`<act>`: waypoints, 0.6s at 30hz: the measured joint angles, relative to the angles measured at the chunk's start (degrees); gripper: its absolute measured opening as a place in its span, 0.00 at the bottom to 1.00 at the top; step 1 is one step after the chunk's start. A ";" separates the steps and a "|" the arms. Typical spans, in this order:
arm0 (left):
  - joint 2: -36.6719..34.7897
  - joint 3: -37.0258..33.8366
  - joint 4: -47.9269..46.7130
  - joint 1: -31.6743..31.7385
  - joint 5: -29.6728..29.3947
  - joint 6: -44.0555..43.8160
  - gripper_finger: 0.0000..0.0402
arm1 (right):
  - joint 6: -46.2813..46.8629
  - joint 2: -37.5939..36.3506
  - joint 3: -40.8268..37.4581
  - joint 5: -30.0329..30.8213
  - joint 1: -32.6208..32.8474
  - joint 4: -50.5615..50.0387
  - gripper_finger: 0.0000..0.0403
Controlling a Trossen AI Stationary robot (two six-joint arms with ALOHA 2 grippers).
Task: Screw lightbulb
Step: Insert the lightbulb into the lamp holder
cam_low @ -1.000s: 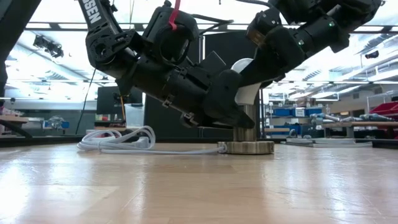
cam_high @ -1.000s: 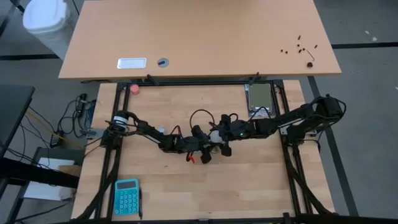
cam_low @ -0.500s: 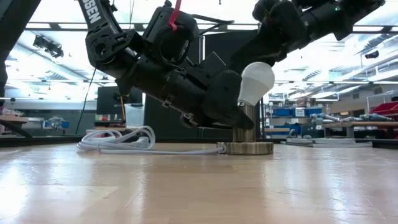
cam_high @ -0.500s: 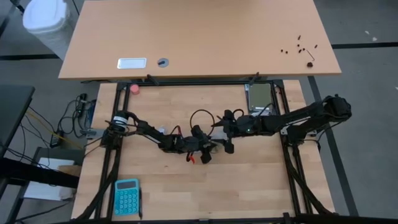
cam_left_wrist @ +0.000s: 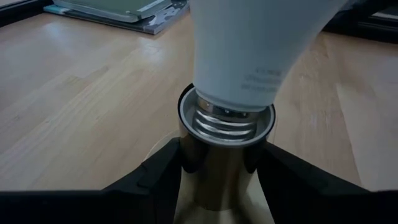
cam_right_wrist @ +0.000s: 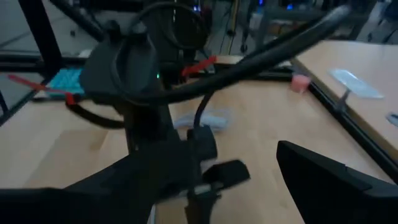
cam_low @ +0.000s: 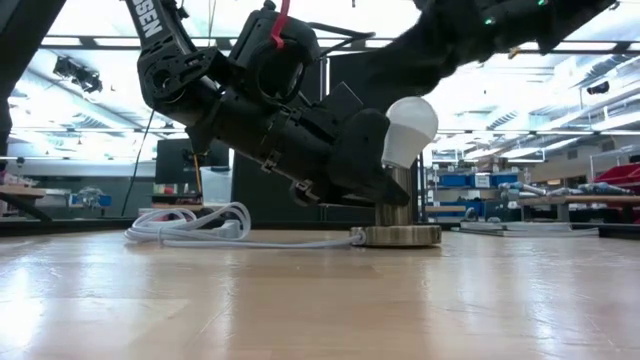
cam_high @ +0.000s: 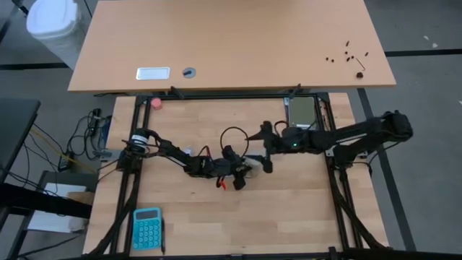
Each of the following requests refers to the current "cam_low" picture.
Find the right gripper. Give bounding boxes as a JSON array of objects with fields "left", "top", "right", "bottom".
[{"left": 359, "top": 0, "right": 507, "bottom": 112}]

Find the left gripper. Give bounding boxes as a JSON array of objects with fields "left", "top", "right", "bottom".
[{"left": 263, "top": 106, "right": 412, "bottom": 208}]

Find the metal lamp socket stand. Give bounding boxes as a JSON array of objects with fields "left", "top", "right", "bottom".
[{"left": 349, "top": 164, "right": 444, "bottom": 249}]

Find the white lightbulb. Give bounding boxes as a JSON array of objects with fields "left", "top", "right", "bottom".
[{"left": 381, "top": 96, "right": 440, "bottom": 170}]

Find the blue storage bin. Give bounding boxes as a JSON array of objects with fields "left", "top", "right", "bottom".
[
  {"left": 489, "top": 172, "right": 520, "bottom": 187},
  {"left": 438, "top": 172, "right": 474, "bottom": 189}
]

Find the black partition panel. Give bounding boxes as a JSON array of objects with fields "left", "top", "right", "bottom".
[
  {"left": 230, "top": 149, "right": 327, "bottom": 225},
  {"left": 327, "top": 49, "right": 422, "bottom": 225}
]

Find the translucent plastic container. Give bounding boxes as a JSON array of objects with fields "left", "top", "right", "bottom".
[{"left": 199, "top": 166, "right": 234, "bottom": 205}]

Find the wooden workbench with tools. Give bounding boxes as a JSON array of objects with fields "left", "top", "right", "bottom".
[{"left": 517, "top": 193, "right": 640, "bottom": 222}]

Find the black computer monitor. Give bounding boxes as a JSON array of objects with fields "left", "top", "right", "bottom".
[{"left": 154, "top": 138, "right": 232, "bottom": 186}]

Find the red storage bin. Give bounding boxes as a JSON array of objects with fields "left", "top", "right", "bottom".
[{"left": 592, "top": 162, "right": 640, "bottom": 190}]

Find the black ceiling-hung device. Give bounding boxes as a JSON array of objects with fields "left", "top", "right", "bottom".
[{"left": 51, "top": 56, "right": 105, "bottom": 96}]

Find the wooden side table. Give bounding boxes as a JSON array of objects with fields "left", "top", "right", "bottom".
[{"left": 0, "top": 185, "right": 54, "bottom": 225}]

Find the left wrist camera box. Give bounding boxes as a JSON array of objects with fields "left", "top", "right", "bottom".
[{"left": 318, "top": 81, "right": 365, "bottom": 122}]

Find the black cable with red tape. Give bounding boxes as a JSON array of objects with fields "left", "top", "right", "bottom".
[{"left": 239, "top": 0, "right": 377, "bottom": 107}]

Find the white power cord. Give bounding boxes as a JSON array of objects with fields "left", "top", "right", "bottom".
[{"left": 122, "top": 201, "right": 367, "bottom": 250}]

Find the hanging yellow strap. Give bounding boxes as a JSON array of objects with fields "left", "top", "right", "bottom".
[{"left": 192, "top": 152, "right": 204, "bottom": 196}]

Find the hanging black cable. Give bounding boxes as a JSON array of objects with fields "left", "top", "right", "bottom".
[{"left": 121, "top": 108, "right": 157, "bottom": 215}]

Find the black aluminium table frame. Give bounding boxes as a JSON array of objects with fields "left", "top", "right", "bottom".
[{"left": 0, "top": 218, "right": 640, "bottom": 239}]

